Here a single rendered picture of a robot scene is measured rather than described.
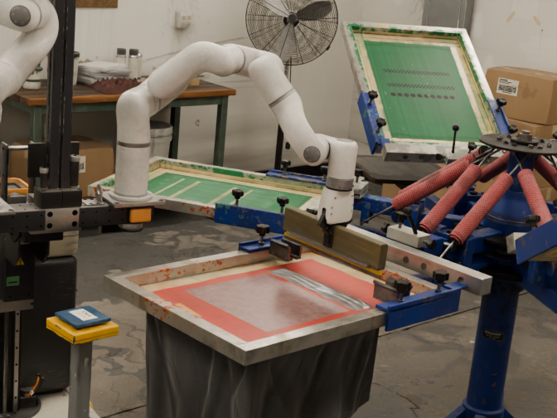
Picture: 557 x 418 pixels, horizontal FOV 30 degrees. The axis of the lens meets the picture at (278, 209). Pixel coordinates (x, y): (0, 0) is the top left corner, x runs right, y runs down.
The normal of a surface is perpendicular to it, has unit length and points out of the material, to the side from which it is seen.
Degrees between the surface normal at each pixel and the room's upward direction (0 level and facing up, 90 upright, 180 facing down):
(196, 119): 90
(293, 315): 0
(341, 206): 91
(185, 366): 93
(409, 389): 0
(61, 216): 90
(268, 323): 0
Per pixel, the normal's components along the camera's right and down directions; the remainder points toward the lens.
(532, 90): -0.64, 0.13
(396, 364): 0.09, -0.96
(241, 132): 0.67, 0.26
